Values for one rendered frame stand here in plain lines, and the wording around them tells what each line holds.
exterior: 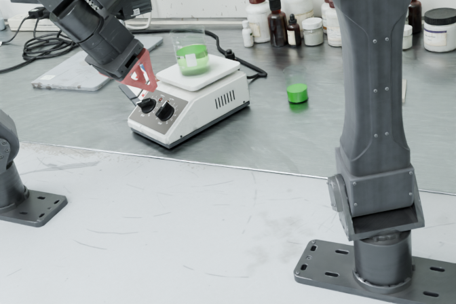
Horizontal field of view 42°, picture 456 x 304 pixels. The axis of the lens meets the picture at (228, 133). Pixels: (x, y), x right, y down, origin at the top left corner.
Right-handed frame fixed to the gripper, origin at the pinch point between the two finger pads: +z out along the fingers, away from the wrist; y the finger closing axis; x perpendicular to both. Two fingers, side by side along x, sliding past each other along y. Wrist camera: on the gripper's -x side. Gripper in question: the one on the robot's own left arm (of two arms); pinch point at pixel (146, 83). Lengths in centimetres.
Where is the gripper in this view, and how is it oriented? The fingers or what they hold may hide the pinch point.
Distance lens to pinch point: 100.9
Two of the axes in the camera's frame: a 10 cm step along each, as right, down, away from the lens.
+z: 5.3, 5.3, 6.7
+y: -6.4, -2.8, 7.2
